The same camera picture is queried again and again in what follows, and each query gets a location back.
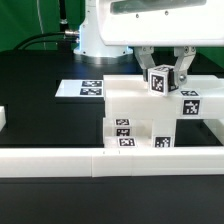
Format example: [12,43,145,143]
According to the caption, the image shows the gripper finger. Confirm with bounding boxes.
[174,46,196,86]
[134,46,155,82]

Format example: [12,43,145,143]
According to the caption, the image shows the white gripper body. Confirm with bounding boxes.
[96,0,224,47]

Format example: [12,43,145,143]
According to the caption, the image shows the white tagged cube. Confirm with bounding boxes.
[148,64,178,96]

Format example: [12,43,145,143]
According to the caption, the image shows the white chair back frame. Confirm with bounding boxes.
[104,75,224,120]

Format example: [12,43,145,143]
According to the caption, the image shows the white chair seat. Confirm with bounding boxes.
[152,119,176,148]

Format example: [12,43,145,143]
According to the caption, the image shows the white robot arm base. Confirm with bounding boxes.
[74,0,133,65]

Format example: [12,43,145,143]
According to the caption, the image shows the white right fence bar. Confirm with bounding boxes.
[204,118,224,145]

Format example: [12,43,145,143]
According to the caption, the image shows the white fence bar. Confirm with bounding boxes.
[0,106,6,132]
[204,118,224,145]
[0,147,224,178]

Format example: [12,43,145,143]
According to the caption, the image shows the white front fence bar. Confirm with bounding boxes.
[0,147,224,178]

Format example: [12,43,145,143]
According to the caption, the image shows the white left fence bar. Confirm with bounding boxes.
[0,106,6,132]

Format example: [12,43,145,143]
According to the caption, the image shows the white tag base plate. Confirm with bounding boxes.
[55,79,104,98]

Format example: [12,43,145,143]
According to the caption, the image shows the black cables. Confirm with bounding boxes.
[13,29,81,52]

